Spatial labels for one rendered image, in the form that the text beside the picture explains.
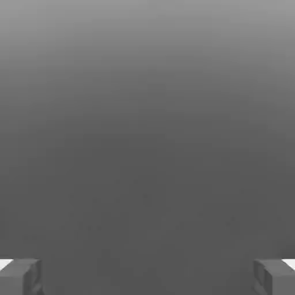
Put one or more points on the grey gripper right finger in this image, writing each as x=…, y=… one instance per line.
x=276, y=278

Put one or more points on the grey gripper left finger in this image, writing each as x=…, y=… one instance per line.
x=16, y=278

